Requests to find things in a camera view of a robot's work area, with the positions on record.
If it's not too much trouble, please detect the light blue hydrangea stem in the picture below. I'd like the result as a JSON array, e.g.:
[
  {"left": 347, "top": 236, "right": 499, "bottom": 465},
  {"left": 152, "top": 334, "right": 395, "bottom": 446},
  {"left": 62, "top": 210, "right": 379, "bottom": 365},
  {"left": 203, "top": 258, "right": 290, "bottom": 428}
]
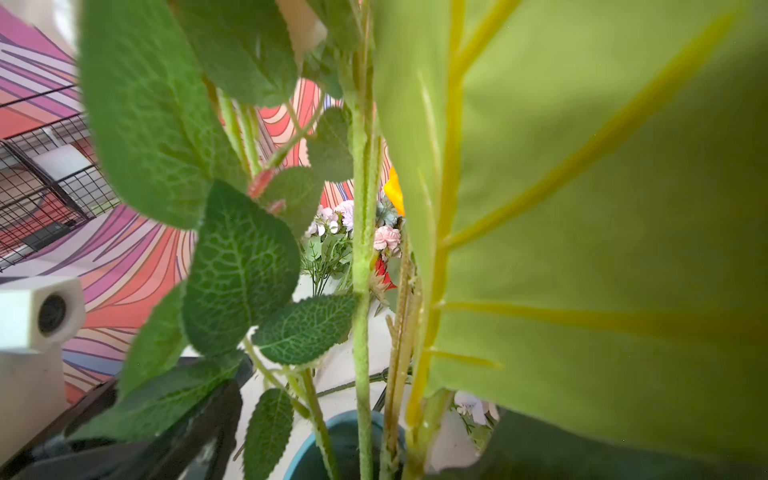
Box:
[{"left": 374, "top": 1, "right": 767, "bottom": 477}]

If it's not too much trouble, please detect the small black device in basket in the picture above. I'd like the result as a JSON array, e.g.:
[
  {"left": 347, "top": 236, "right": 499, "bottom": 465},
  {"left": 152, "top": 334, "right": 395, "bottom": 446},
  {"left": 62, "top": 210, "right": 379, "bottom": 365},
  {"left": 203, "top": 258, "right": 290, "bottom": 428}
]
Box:
[{"left": 21, "top": 222, "right": 71, "bottom": 251}]

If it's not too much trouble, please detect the peach rose leafy stem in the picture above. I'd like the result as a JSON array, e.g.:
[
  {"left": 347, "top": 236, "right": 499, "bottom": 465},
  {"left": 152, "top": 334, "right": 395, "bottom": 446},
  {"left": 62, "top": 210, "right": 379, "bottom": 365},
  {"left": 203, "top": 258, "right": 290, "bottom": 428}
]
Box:
[{"left": 77, "top": 1, "right": 380, "bottom": 479}]

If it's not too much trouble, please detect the pink purple mixed bouquet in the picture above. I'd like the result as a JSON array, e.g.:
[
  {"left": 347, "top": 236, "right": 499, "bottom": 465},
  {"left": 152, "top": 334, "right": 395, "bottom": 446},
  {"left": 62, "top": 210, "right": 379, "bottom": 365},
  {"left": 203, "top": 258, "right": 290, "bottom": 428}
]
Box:
[{"left": 301, "top": 200, "right": 355, "bottom": 296}]

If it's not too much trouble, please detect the pink rose green bouquet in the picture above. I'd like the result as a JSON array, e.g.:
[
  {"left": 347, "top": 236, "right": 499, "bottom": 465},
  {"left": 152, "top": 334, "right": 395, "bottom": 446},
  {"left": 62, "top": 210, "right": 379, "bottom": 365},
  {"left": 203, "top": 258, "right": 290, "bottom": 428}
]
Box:
[{"left": 373, "top": 225, "right": 401, "bottom": 253}]

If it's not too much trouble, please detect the orange poppy flower stem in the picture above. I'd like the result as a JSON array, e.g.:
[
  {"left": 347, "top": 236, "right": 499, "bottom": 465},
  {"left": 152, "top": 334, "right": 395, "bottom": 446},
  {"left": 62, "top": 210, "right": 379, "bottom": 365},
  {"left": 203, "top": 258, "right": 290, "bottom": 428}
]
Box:
[{"left": 379, "top": 167, "right": 424, "bottom": 480}]

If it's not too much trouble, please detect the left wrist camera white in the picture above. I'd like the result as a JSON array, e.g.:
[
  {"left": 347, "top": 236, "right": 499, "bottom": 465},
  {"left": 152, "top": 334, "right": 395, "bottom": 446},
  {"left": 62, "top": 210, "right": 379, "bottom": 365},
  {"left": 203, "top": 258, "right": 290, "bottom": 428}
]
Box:
[{"left": 1, "top": 276, "right": 86, "bottom": 462}]

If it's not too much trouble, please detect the red protea flower stem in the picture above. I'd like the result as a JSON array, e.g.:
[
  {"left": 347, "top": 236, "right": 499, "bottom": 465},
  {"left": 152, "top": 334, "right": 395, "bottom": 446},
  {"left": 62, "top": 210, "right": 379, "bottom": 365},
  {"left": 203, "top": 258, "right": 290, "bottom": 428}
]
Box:
[{"left": 373, "top": 256, "right": 395, "bottom": 291}]

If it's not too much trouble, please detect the black wire basket left wall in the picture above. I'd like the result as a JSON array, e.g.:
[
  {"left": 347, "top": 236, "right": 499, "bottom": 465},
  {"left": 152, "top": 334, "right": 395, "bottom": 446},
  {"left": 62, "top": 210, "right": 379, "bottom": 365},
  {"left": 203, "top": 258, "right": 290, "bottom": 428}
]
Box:
[{"left": 1, "top": 84, "right": 120, "bottom": 270}]

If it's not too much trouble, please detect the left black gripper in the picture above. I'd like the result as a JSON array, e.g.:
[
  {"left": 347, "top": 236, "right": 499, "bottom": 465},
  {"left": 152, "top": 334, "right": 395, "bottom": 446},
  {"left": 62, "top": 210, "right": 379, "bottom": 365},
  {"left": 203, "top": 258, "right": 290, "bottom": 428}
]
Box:
[{"left": 1, "top": 354, "right": 253, "bottom": 479}]

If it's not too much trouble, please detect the teal ceramic vase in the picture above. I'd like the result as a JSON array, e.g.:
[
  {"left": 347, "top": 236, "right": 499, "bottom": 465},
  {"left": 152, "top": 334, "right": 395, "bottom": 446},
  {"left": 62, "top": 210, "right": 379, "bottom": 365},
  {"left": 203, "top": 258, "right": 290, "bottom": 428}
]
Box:
[{"left": 283, "top": 411, "right": 384, "bottom": 480}]

